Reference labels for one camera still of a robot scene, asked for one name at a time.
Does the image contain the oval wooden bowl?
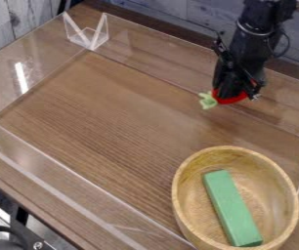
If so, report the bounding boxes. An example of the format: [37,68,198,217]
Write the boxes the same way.
[170,146,299,250]

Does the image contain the clear acrylic table enclosure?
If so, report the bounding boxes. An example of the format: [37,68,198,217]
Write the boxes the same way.
[0,14,299,250]

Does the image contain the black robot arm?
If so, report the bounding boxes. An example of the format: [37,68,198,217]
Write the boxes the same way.
[211,0,297,104]

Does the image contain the green rectangular block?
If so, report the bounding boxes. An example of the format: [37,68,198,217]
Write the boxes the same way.
[202,170,264,247]

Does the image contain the black metal table bracket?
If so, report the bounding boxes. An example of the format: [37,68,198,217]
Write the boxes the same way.
[10,206,55,250]

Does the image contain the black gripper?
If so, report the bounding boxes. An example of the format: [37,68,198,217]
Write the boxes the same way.
[211,22,281,101]

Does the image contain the clear acrylic corner bracket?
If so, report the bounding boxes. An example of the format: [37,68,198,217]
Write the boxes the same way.
[62,13,109,51]

